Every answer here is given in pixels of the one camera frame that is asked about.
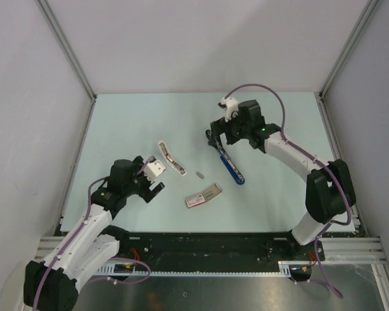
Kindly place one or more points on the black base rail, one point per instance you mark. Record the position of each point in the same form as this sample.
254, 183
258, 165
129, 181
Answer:
182, 249

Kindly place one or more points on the aluminium frame post left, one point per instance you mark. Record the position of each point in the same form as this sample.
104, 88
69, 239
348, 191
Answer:
61, 39

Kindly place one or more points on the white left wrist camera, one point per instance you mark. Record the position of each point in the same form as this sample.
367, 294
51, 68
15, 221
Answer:
153, 169

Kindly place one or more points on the aluminium frame post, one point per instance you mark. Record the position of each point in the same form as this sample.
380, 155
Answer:
61, 39
350, 45

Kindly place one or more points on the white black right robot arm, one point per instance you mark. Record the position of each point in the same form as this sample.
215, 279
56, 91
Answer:
329, 190

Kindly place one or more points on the aluminium frame crossbar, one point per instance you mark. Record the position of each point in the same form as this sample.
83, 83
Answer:
349, 250

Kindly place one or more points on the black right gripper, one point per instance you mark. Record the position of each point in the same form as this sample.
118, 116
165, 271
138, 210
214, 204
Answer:
220, 126

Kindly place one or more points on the red white staple box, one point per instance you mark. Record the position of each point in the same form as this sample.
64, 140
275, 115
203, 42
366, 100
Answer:
194, 201

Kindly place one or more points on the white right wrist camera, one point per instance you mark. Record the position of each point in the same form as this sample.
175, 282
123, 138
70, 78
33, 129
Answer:
231, 107

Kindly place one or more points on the white slotted cable duct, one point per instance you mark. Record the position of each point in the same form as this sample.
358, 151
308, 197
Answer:
254, 268

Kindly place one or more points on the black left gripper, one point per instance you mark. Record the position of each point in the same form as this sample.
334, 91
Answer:
146, 194

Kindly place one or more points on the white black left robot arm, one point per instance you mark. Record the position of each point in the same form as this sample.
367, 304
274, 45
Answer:
54, 283

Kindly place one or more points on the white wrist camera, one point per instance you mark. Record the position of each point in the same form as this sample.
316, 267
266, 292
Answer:
153, 169
231, 107

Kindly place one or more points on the blue and black stapler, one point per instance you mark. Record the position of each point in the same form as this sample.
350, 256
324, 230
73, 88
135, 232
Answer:
225, 158

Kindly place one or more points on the aluminium frame post right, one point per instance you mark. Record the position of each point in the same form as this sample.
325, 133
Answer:
350, 45

